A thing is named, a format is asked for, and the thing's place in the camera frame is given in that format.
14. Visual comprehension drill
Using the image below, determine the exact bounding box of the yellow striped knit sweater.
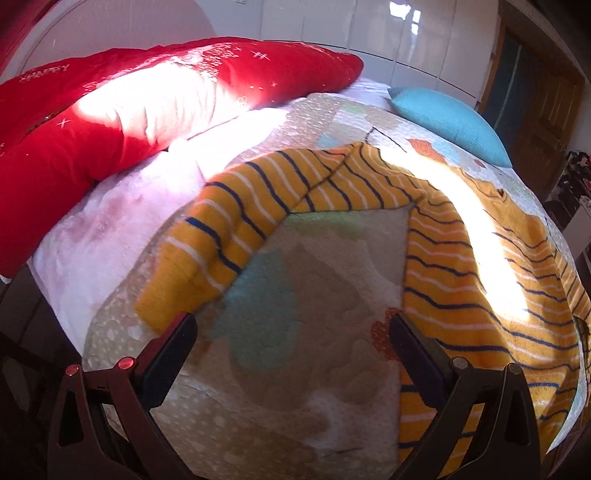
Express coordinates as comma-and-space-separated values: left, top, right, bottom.
134, 141, 591, 476

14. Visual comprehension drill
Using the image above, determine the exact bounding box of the white bed sheet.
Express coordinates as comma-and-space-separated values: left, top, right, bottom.
27, 77, 394, 356

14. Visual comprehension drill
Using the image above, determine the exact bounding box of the patchwork heart quilt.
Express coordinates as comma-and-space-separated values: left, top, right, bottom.
82, 91, 588, 480

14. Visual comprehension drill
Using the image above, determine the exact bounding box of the white shelf unit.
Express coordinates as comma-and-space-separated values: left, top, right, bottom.
544, 151, 590, 269

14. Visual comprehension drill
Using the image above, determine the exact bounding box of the red quilted duvet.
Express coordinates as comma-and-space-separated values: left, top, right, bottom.
1, 37, 363, 280

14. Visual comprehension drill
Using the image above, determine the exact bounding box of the teal knit pillow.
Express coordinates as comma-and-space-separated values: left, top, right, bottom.
389, 87, 512, 168

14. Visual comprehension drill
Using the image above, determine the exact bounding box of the brown wooden door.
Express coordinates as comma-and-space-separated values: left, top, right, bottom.
478, 22, 585, 201

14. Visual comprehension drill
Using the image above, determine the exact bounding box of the white glossy wardrobe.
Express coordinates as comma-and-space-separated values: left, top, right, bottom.
199, 0, 499, 107

